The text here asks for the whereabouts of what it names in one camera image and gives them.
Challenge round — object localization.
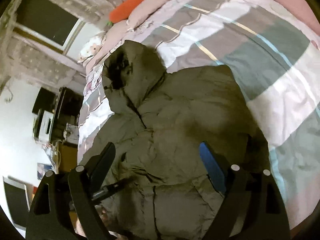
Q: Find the olive green puffer jacket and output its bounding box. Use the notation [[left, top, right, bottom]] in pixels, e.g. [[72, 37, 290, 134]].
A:
[[82, 40, 270, 239]]

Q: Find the brown wooden cabinet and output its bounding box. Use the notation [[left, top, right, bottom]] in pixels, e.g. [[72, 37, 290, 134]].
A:
[[57, 141, 78, 172]]

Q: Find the white framed dark board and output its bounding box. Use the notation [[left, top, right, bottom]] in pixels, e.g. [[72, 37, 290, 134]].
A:
[[3, 177, 30, 230]]

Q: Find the white printer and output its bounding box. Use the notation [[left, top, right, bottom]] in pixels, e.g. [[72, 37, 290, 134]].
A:
[[33, 109, 54, 144]]

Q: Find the black computer desk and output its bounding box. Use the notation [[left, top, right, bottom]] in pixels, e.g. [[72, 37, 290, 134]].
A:
[[49, 87, 84, 144]]

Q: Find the black computer monitor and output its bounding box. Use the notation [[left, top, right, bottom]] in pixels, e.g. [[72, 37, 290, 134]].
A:
[[32, 87, 56, 114]]

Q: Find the floral lace curtain left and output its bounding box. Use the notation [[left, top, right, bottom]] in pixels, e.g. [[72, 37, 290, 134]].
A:
[[1, 33, 86, 94]]

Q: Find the patterned pink grey bed duvet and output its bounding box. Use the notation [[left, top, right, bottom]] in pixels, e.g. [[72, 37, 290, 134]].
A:
[[78, 0, 319, 228]]

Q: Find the floral white pillow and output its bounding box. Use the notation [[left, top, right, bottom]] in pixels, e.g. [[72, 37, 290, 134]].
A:
[[78, 32, 106, 63]]

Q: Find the pink pillow left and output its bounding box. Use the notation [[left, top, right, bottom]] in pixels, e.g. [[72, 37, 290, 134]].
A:
[[85, 20, 129, 75]]

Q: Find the dark window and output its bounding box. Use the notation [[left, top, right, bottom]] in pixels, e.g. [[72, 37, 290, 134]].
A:
[[14, 0, 85, 55]]

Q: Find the orange carrot plush pillow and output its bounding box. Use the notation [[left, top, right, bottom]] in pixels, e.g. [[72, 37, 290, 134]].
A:
[[107, 0, 144, 26]]

